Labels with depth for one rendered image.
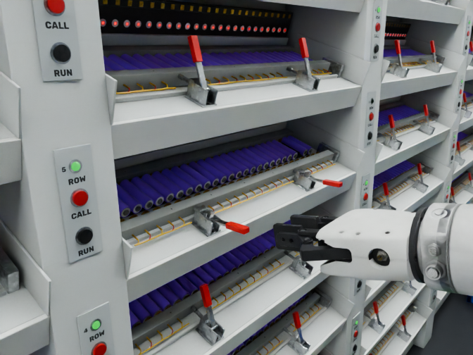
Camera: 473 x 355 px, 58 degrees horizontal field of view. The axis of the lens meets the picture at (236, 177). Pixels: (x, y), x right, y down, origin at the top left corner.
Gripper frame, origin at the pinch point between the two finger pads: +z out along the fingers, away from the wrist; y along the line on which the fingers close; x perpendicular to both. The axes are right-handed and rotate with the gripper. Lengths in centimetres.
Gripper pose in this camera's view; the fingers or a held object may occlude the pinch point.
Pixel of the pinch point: (297, 232)
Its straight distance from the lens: 53.6
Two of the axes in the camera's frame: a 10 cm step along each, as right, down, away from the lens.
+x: -1.6, -9.7, -1.6
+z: -7.4, 0.1, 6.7
